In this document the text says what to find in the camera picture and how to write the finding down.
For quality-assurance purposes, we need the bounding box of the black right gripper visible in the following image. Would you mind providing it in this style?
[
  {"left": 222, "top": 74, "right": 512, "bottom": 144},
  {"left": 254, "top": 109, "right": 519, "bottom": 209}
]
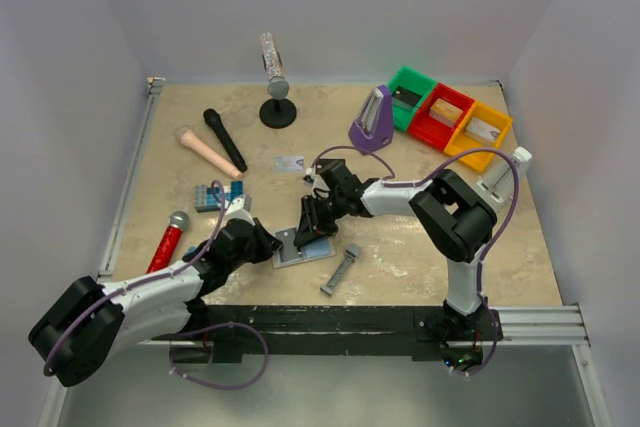
[{"left": 294, "top": 191, "right": 348, "bottom": 247}]

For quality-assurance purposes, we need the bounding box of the beige card holder wallet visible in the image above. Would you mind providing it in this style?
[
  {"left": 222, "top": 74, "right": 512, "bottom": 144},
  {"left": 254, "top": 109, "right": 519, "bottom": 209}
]
[{"left": 272, "top": 238, "right": 335, "bottom": 269}]

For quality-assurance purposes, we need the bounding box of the silver VIP card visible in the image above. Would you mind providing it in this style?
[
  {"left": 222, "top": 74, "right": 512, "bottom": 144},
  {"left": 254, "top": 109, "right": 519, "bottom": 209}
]
[{"left": 274, "top": 155, "right": 305, "bottom": 172}]

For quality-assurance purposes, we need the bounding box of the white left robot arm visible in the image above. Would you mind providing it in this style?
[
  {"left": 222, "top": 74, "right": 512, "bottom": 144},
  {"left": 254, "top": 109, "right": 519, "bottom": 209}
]
[{"left": 28, "top": 218, "right": 282, "bottom": 387}]

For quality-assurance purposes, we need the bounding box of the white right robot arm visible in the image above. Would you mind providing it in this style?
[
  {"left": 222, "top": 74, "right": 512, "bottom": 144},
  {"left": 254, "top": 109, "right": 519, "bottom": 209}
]
[{"left": 294, "top": 159, "right": 497, "bottom": 339}]

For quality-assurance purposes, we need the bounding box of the black card in green bin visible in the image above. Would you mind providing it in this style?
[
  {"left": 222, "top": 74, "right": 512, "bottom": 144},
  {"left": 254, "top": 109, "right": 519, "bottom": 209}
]
[{"left": 392, "top": 87, "right": 421, "bottom": 112}]

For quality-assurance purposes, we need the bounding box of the tan card in red bin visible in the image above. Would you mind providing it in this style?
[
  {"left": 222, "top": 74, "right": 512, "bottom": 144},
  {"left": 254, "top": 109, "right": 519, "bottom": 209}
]
[{"left": 429, "top": 99, "right": 463, "bottom": 127}]

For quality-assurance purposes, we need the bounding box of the white card in yellow bin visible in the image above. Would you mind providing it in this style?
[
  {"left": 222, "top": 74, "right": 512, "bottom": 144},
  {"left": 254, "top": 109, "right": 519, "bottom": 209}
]
[{"left": 465, "top": 117, "right": 501, "bottom": 145}]

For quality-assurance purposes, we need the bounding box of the grey truss piece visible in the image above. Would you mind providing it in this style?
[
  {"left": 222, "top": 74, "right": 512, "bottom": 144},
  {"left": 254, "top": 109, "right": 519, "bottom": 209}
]
[{"left": 320, "top": 244, "right": 362, "bottom": 296}]

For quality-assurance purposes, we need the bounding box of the light blue toy brick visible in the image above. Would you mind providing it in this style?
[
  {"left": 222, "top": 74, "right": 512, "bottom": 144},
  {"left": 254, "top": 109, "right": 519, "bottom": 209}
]
[{"left": 204, "top": 181, "right": 244, "bottom": 211}]

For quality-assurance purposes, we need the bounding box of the red glitter microphone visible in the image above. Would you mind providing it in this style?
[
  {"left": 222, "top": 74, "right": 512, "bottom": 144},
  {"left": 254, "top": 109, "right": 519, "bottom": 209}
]
[{"left": 146, "top": 211, "right": 190, "bottom": 274}]

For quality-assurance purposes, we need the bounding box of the purple metronome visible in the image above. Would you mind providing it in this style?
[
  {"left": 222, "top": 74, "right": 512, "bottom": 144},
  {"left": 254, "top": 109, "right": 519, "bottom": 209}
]
[{"left": 348, "top": 85, "right": 394, "bottom": 153}]

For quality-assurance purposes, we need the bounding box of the black round microphone stand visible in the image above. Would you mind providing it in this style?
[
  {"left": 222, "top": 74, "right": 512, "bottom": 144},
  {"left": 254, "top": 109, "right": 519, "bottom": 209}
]
[{"left": 259, "top": 98, "right": 297, "bottom": 129}]

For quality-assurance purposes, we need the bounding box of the pink microphone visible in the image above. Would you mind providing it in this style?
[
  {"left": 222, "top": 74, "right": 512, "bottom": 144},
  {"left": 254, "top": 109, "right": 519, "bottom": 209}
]
[{"left": 175, "top": 127, "right": 243, "bottom": 180}]

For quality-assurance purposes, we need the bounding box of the glitter microphone on stand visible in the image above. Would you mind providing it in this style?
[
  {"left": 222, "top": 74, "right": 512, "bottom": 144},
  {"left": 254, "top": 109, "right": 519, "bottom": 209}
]
[{"left": 260, "top": 32, "right": 289, "bottom": 100}]

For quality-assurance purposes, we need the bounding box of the black microphone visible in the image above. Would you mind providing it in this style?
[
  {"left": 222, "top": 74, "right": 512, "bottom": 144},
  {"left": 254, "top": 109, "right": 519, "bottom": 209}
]
[{"left": 203, "top": 108, "right": 248, "bottom": 173}]

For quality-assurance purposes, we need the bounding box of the red bin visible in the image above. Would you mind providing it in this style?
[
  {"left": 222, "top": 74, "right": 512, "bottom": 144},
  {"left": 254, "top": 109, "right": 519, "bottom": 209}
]
[{"left": 407, "top": 83, "right": 474, "bottom": 151}]

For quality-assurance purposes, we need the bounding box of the green bin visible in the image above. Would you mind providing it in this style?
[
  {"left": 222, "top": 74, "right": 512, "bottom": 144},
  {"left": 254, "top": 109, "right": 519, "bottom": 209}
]
[{"left": 387, "top": 66, "right": 438, "bottom": 132}]

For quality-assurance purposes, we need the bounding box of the yellow bin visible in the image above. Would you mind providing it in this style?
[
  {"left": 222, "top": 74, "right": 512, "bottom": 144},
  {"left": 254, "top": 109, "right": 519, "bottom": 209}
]
[{"left": 444, "top": 101, "right": 513, "bottom": 156}]

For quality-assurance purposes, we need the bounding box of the white grey metronome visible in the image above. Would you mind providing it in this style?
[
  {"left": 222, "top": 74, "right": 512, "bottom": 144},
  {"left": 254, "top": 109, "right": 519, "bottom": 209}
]
[{"left": 473, "top": 147, "right": 532, "bottom": 213}]

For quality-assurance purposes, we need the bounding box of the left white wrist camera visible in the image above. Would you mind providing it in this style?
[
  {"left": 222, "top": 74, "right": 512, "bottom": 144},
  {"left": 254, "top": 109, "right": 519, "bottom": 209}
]
[{"left": 224, "top": 195, "right": 253, "bottom": 224}]

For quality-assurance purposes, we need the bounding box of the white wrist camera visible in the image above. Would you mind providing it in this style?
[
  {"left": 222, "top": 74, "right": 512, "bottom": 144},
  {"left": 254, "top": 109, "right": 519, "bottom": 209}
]
[
  {"left": 224, "top": 195, "right": 253, "bottom": 224},
  {"left": 303, "top": 166, "right": 321, "bottom": 189}
]

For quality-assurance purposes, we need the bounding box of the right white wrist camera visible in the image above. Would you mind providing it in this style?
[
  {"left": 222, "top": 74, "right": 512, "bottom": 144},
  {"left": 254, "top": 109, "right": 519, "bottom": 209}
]
[{"left": 303, "top": 166, "right": 321, "bottom": 189}]

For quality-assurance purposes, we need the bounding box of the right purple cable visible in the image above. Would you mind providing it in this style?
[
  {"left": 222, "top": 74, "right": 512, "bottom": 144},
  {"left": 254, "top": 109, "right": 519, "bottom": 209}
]
[{"left": 308, "top": 145, "right": 521, "bottom": 378}]

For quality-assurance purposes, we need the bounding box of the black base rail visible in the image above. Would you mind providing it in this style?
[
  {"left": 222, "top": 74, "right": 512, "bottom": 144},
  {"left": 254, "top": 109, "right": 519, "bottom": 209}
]
[{"left": 160, "top": 303, "right": 503, "bottom": 363}]

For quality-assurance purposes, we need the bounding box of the aluminium frame rail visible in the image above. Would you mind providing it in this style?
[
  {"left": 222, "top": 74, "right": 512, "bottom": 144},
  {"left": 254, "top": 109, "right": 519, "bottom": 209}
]
[{"left": 96, "top": 77, "right": 166, "bottom": 281}]

